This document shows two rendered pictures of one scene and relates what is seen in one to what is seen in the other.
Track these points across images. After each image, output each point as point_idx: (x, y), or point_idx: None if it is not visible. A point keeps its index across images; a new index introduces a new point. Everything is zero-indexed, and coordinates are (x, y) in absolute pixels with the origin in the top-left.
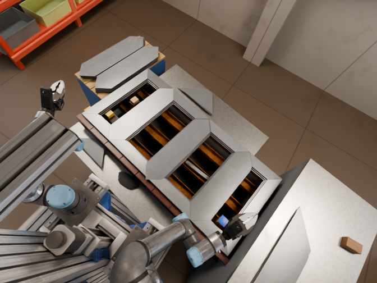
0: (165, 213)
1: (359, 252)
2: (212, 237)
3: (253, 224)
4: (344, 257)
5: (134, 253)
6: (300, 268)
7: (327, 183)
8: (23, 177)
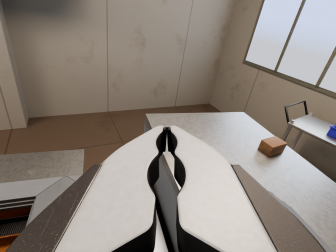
0: None
1: (285, 143)
2: None
3: (228, 161)
4: (286, 163)
5: None
6: (308, 229)
7: (185, 120)
8: None
